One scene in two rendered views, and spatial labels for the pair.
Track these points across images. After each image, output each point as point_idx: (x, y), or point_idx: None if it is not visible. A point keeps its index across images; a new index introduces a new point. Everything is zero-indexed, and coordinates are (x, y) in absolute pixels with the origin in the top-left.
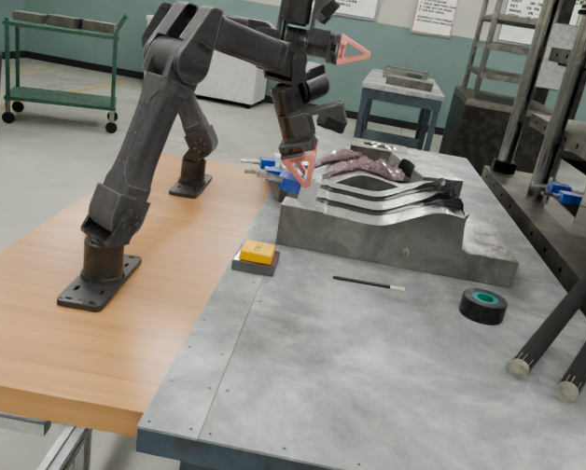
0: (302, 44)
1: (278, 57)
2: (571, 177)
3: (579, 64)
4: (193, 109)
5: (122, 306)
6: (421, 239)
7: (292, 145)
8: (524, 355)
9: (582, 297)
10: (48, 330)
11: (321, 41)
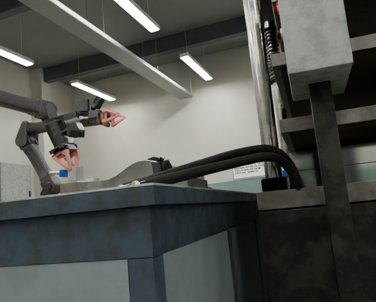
0: (87, 119)
1: (35, 105)
2: None
3: (280, 107)
4: (43, 168)
5: None
6: (132, 180)
7: (54, 148)
8: (124, 183)
9: (190, 164)
10: None
11: (94, 115)
